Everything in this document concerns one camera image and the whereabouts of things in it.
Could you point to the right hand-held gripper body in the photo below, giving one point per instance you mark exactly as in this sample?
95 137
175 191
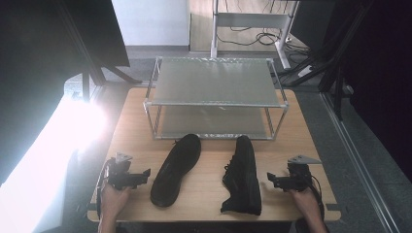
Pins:
299 176

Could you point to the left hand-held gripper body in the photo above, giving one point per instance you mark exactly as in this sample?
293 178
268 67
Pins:
118 173

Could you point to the person's right hand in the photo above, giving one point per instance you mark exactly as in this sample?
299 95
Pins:
302 202

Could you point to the person's left hand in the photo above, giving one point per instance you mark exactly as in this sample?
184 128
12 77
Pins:
114 200

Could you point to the black lace-up shoe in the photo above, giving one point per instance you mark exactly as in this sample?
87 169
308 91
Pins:
243 181

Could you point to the black shoe sole up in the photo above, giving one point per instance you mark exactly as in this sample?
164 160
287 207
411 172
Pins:
176 171

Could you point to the bright white softbox light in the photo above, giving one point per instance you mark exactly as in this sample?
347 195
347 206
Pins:
42 168

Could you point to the white power strip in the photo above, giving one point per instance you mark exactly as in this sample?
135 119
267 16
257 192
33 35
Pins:
305 71

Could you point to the metal two-tier shoe rack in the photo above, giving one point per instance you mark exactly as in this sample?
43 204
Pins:
215 84

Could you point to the black metal stands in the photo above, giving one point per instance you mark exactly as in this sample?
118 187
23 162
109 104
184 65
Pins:
330 55

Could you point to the black stand with legs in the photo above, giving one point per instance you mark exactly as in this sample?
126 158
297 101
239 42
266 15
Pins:
97 39

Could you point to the white metal desk frame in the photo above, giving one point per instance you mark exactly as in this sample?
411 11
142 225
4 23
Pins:
251 20

